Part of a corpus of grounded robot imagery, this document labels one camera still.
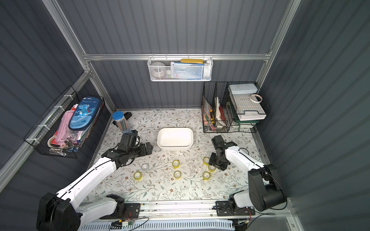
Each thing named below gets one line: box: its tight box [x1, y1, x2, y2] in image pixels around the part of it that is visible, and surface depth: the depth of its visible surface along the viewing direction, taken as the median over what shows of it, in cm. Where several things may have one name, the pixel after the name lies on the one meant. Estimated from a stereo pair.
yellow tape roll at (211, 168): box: [208, 165, 216, 173], surface depth 88 cm
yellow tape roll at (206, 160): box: [203, 156, 210, 166], surface depth 93 cm
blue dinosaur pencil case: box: [68, 96, 104, 131], surface depth 71 cm
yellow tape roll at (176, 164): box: [171, 159, 181, 169], surface depth 91 cm
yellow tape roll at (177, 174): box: [173, 170, 182, 180], surface depth 86 cm
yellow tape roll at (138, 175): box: [133, 171, 143, 181], surface depth 86 cm
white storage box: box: [156, 127, 194, 150], surface depth 104 cm
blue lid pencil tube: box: [111, 110, 130, 134], surface depth 96 cm
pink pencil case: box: [54, 110, 78, 145], surface depth 69 cm
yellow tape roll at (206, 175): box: [202, 171, 212, 181], surface depth 86 cm
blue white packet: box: [170, 61, 205, 80], surface depth 88 cm
